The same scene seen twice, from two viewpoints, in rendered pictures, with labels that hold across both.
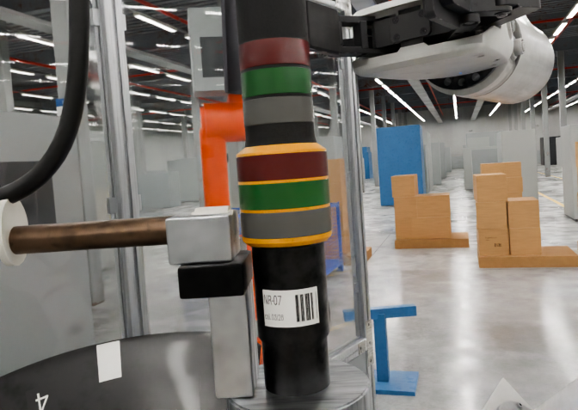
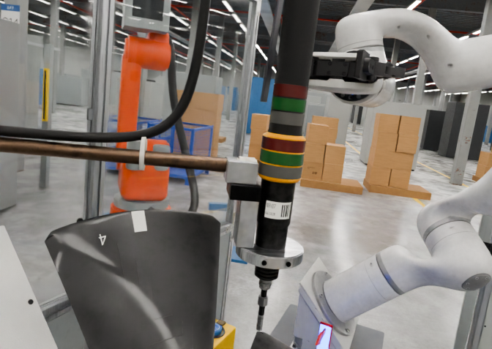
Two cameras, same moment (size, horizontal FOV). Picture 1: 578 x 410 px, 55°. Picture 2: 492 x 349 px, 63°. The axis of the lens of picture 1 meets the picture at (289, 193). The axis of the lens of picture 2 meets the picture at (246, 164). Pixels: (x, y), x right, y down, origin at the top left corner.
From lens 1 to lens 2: 0.17 m
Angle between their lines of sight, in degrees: 13
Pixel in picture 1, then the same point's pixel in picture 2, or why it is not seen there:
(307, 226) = (294, 175)
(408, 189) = (262, 124)
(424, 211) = not seen: hidden behind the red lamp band
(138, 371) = (156, 229)
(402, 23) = (333, 66)
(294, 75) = (302, 104)
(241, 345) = (252, 224)
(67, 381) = (116, 229)
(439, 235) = not seen: hidden behind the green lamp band
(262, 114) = (283, 120)
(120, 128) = (103, 61)
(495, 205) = (318, 145)
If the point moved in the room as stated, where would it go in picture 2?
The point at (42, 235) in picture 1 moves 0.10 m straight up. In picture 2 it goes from (162, 157) to (170, 49)
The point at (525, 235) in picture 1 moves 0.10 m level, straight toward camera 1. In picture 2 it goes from (332, 169) to (332, 170)
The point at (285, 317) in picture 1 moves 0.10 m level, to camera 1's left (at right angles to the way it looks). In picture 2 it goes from (275, 214) to (172, 208)
